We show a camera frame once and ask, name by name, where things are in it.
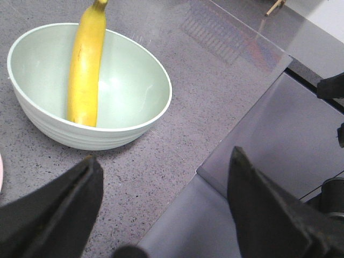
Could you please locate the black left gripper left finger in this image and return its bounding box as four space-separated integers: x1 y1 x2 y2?
1 156 103 257

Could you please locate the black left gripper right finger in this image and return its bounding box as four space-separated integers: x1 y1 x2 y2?
227 146 343 257

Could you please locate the yellow banana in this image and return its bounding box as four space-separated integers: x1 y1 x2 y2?
67 1 108 127

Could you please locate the pink plate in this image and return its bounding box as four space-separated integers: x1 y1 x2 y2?
0 155 4 192

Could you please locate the green ribbed bowl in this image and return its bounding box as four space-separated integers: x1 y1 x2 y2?
7 23 172 151

